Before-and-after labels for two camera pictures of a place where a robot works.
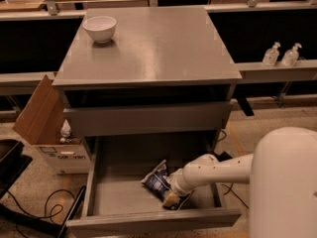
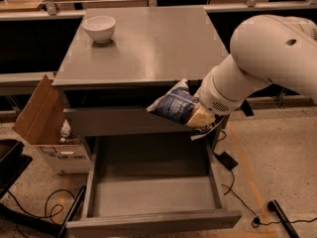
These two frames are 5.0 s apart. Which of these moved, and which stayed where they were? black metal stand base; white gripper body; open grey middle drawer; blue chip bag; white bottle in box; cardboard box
Moved: white gripper body; blue chip bag
Stayed: open grey middle drawer; black metal stand base; white bottle in box; cardboard box
